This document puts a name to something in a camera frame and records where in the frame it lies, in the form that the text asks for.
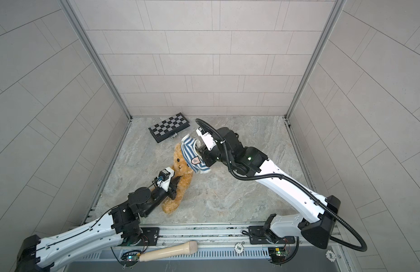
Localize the blue white striped sweater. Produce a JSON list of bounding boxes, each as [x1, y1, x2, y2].
[[181, 134, 210, 174]]

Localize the brown teddy bear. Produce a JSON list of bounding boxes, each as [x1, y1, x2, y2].
[[162, 143, 194, 214]]

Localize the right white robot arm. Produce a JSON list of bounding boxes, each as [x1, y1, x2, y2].
[[196, 127, 341, 249]]

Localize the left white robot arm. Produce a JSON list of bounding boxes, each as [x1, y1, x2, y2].
[[15, 176, 180, 272]]

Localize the folded black chess board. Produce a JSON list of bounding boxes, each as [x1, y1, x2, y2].
[[148, 113, 190, 143]]

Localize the left green circuit board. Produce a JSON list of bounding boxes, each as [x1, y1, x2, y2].
[[121, 250, 142, 267]]

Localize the right circuit board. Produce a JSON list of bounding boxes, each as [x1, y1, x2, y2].
[[268, 247, 287, 265]]

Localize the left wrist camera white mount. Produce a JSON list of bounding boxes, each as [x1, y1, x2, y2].
[[155, 167, 175, 192]]

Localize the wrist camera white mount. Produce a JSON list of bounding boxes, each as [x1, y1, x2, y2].
[[196, 127, 216, 151], [155, 167, 175, 192]]

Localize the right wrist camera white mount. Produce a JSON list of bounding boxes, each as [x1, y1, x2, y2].
[[196, 127, 216, 151]]

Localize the beige wooden handle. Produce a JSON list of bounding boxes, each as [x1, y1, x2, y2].
[[139, 241, 198, 262]]

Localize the aluminium mounting rail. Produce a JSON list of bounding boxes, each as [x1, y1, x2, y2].
[[60, 222, 343, 252]]

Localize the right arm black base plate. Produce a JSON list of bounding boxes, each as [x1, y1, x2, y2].
[[247, 226, 296, 245]]

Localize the black corrugated cable conduit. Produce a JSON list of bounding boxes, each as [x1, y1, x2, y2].
[[195, 118, 368, 253]]

